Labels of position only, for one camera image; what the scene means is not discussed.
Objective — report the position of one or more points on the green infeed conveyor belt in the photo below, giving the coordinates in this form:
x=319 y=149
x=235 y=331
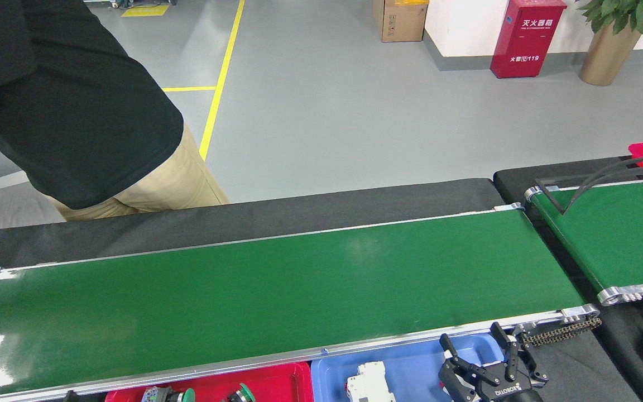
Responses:
x=617 y=234

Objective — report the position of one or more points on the red fire extinguisher box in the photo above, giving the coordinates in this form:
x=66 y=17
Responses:
x=528 y=44

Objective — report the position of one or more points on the green mushroom push button switch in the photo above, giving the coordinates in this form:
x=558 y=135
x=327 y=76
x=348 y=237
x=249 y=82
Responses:
x=245 y=392
x=188 y=396

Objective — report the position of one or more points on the green plant in gold pot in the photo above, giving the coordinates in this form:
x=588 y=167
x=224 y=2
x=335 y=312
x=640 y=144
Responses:
x=606 y=56

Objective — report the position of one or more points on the white circuit breaker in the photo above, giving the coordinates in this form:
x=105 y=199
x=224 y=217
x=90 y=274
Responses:
x=369 y=382

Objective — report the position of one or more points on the person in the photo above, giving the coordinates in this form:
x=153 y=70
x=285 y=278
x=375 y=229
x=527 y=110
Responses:
x=76 y=100

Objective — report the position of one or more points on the brown cardboard box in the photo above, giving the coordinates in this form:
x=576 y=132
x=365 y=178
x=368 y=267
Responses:
x=399 y=22

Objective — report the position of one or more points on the black angled guide rail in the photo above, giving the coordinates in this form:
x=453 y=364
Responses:
x=550 y=199

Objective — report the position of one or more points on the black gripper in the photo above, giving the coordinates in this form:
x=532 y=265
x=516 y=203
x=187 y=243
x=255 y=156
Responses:
x=505 y=395

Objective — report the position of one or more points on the blue plastic bin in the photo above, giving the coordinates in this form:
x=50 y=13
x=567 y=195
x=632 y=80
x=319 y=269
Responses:
x=411 y=368

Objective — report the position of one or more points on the long green conveyor belt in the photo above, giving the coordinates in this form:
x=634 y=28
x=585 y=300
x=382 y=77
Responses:
x=299 y=285

